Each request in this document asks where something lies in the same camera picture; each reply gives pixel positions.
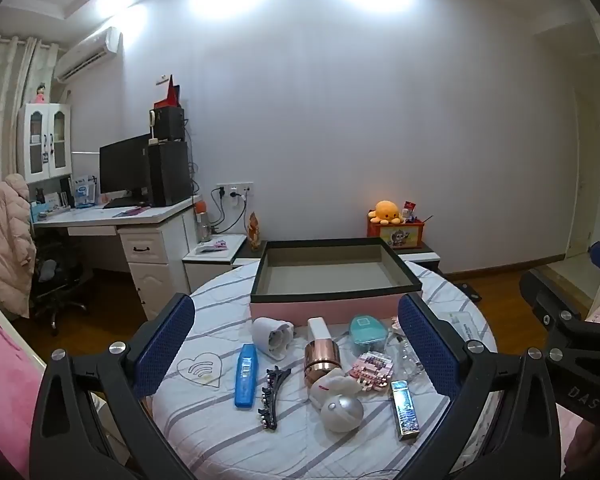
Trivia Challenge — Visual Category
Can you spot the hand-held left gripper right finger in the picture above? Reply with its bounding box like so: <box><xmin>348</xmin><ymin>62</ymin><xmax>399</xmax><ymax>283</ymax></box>
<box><xmin>398</xmin><ymin>292</ymin><xmax>564</xmax><ymax>480</ymax></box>

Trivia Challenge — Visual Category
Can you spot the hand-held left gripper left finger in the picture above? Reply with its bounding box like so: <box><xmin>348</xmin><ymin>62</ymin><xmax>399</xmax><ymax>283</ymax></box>
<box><xmin>29</xmin><ymin>292</ymin><xmax>195</xmax><ymax>480</ymax></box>

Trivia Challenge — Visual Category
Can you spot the clear glass bottle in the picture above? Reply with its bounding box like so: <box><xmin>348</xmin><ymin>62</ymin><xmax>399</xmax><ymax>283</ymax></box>
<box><xmin>387</xmin><ymin>332</ymin><xmax>425</xmax><ymax>380</ymax></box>

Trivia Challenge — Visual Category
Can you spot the pink building block toy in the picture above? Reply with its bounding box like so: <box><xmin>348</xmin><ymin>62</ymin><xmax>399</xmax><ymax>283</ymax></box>
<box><xmin>347</xmin><ymin>351</ymin><xmax>397</xmax><ymax>392</ymax></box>

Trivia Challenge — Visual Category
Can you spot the teal case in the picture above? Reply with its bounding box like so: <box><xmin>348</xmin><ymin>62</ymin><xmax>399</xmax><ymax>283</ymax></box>
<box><xmin>349</xmin><ymin>314</ymin><xmax>387</xmax><ymax>356</ymax></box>

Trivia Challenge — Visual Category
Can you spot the blue and gold lighter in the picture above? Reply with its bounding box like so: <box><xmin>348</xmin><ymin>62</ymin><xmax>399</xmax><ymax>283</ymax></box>
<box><xmin>391</xmin><ymin>380</ymin><xmax>421</xmax><ymax>442</ymax></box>

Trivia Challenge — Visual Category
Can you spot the blue rectangular case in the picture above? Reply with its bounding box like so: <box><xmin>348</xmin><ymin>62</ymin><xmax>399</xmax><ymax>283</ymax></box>
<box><xmin>234</xmin><ymin>343</ymin><xmax>259</xmax><ymax>408</ymax></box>

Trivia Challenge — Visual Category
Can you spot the pink box with black rim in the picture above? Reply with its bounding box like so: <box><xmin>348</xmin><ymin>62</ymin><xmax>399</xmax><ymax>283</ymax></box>
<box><xmin>250</xmin><ymin>237</ymin><xmax>425</xmax><ymax>328</ymax></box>

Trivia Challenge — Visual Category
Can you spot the white cat-shaped plug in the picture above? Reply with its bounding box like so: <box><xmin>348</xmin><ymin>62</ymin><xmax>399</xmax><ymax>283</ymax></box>
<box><xmin>251</xmin><ymin>316</ymin><xmax>295</xmax><ymax>361</ymax></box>

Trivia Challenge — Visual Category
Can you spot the rose gold cylinder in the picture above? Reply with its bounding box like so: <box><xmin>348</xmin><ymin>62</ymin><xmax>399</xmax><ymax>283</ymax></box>
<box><xmin>304</xmin><ymin>340</ymin><xmax>343</xmax><ymax>387</ymax></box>

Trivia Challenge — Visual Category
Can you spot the black hair clip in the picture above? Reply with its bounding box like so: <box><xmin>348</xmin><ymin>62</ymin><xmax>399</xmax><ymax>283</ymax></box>
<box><xmin>258</xmin><ymin>366</ymin><xmax>292</xmax><ymax>431</ymax></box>

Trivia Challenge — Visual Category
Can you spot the black floor scale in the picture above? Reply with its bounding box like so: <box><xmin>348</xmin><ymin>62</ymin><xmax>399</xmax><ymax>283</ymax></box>
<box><xmin>452</xmin><ymin>280</ymin><xmax>483</xmax><ymax>303</ymax></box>

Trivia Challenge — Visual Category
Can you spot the white door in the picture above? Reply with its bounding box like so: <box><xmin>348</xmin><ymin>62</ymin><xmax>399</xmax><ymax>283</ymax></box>
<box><xmin>564</xmin><ymin>75</ymin><xmax>600</xmax><ymax>261</ymax></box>

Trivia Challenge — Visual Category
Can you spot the white desk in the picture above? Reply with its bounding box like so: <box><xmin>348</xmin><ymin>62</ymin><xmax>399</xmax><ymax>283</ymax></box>
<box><xmin>30</xmin><ymin>195</ymin><xmax>201</xmax><ymax>321</ymax></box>

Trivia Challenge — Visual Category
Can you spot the white nightstand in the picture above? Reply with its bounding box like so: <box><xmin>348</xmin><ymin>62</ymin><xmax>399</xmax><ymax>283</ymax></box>
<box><xmin>181</xmin><ymin>234</ymin><xmax>248</xmax><ymax>293</ymax></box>

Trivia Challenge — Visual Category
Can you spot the low dark-topped cabinet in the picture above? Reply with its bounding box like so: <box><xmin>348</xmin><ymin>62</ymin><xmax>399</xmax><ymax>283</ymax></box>
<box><xmin>232</xmin><ymin>240</ymin><xmax>443</xmax><ymax>273</ymax></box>

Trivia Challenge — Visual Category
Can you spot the red toy box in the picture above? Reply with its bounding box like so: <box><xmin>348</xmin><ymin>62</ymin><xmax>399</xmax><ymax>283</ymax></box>
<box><xmin>367</xmin><ymin>215</ymin><xmax>425</xmax><ymax>251</ymax></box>

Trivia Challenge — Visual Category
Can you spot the bottle with orange cap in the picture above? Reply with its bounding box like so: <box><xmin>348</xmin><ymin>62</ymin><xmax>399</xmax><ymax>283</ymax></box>
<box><xmin>194</xmin><ymin>200</ymin><xmax>211</xmax><ymax>243</ymax></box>

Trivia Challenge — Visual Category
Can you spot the black office chair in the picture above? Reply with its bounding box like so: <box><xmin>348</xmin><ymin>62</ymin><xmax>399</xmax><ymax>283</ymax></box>
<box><xmin>30</xmin><ymin>232</ymin><xmax>88</xmax><ymax>336</ymax></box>

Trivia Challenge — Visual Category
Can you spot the orange octopus plush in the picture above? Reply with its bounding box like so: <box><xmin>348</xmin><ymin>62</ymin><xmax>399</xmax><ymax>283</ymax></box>
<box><xmin>369</xmin><ymin>201</ymin><xmax>405</xmax><ymax>225</ymax></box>

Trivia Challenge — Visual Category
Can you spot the fuchsia plush blanket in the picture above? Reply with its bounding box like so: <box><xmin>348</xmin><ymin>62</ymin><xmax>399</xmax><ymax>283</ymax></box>
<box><xmin>0</xmin><ymin>292</ymin><xmax>46</xmax><ymax>480</ymax></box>

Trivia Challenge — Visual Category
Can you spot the black computer tower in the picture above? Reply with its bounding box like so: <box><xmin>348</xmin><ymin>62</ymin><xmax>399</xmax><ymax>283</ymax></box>
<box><xmin>147</xmin><ymin>141</ymin><xmax>193</xmax><ymax>207</ymax></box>

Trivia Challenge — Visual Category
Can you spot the blue and white box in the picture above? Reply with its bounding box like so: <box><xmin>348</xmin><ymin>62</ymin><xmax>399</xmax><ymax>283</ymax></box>
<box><xmin>72</xmin><ymin>175</ymin><xmax>97</xmax><ymax>208</ymax></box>

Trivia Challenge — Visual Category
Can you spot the black monitor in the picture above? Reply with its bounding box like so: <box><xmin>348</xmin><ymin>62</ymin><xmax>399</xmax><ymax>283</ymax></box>
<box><xmin>99</xmin><ymin>133</ymin><xmax>153</xmax><ymax>206</ymax></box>

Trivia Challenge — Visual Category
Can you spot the pink puffer jacket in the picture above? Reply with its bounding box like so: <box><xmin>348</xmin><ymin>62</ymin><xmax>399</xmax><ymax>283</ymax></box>
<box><xmin>0</xmin><ymin>172</ymin><xmax>37</xmax><ymax>318</ymax></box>

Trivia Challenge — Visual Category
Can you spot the white glass-door cabinet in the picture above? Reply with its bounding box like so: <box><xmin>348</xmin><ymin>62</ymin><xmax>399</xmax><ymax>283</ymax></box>
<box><xmin>17</xmin><ymin>102</ymin><xmax>73</xmax><ymax>183</ymax></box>

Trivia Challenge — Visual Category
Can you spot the black speaker box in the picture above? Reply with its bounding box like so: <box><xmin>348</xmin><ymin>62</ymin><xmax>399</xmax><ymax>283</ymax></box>
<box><xmin>154</xmin><ymin>106</ymin><xmax>187</xmax><ymax>143</ymax></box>

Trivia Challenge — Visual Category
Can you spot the cream curtain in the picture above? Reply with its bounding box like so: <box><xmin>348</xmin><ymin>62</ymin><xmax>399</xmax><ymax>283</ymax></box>
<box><xmin>0</xmin><ymin>35</ymin><xmax>61</xmax><ymax>201</ymax></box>

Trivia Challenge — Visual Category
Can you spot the white air conditioner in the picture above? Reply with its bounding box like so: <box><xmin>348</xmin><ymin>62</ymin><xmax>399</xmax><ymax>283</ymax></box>
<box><xmin>54</xmin><ymin>26</ymin><xmax>120</xmax><ymax>82</ymax></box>

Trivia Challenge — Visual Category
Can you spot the white wall socket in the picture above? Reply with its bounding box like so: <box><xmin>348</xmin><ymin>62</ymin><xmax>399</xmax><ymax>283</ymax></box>
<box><xmin>216</xmin><ymin>182</ymin><xmax>255</xmax><ymax>200</ymax></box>

